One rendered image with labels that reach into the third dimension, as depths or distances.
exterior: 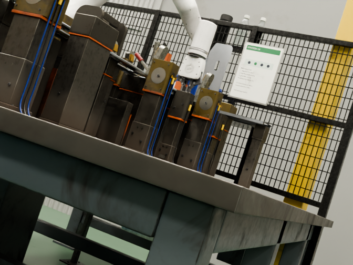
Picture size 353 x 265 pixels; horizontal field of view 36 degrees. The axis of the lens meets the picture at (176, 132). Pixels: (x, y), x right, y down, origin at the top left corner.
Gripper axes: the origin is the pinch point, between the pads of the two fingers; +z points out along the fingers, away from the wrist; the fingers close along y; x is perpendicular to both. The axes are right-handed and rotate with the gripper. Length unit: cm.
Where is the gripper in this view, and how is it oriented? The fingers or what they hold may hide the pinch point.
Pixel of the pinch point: (185, 90)
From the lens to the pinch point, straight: 238.1
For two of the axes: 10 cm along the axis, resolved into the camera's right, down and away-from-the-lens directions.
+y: 8.3, 2.5, -4.9
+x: 4.5, 2.2, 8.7
